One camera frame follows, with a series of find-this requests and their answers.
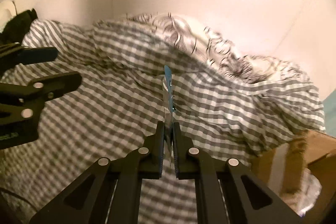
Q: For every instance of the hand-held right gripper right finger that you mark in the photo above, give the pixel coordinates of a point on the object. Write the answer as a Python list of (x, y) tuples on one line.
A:
[(177, 153)]

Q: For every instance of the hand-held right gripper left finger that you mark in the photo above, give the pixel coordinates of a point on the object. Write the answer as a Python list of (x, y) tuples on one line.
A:
[(160, 150)]

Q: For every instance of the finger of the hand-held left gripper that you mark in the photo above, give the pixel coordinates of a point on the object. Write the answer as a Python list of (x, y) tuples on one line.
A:
[(39, 54), (52, 83)]

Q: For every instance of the clear blue blister pack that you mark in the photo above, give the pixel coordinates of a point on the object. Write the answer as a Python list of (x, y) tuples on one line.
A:
[(168, 77)]

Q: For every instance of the brown cardboard box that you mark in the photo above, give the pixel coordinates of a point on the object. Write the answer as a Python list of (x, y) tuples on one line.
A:
[(315, 142)]

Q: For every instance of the black cloth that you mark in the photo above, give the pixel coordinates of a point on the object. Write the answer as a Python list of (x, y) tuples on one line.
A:
[(18, 24)]

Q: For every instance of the grey white checked blanket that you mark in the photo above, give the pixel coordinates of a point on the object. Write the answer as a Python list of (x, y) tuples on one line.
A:
[(105, 56)]

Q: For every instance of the white black patterned sheet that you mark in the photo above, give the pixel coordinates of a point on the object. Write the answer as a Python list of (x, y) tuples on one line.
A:
[(183, 29)]

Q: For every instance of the clear plastic bag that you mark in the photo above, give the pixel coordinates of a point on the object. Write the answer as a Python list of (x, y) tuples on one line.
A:
[(312, 187)]

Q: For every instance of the teal curtain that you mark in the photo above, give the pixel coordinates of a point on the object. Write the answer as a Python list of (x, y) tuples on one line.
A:
[(331, 113)]

